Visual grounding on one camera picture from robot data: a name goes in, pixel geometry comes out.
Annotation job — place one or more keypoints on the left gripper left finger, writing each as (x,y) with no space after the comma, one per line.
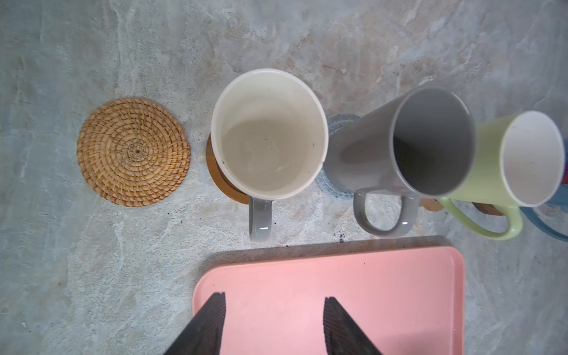
(203,334)

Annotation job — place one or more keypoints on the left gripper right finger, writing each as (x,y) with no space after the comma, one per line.
(342,334)

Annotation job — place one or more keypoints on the blue woven round coaster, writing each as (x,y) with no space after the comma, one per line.
(335,124)

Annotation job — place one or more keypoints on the cork paw print coaster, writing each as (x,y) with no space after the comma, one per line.
(431,205)

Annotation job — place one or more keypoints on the brown wooden coaster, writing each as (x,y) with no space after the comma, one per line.
(488,209)
(220,179)

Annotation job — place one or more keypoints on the woven rattan coaster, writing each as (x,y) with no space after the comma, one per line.
(133,152)

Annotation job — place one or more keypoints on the dark grey mug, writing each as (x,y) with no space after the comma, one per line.
(420,145)

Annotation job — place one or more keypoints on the grey handled white mug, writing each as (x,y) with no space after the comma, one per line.
(270,137)

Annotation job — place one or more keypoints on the green mug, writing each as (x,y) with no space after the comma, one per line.
(519,162)

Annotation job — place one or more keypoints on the blue floral mug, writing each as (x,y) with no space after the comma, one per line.
(551,217)

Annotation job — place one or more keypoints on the pink silicone tray mat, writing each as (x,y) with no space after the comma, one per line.
(407,301)

